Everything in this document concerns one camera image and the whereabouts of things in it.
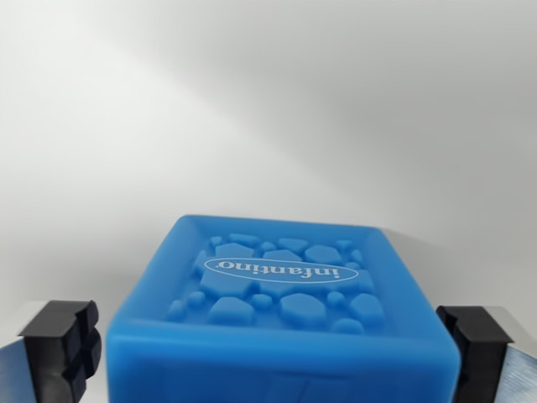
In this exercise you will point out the black-padded silver gripper right finger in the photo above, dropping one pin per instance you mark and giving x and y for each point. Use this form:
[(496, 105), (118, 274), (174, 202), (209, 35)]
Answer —
[(486, 348)]

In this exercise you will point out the black-padded silver gripper left finger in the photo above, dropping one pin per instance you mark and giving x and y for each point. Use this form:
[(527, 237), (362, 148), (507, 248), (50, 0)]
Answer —
[(50, 352)]

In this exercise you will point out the blue embossed soft cube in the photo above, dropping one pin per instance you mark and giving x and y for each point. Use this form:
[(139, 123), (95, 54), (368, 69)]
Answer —
[(277, 348)]

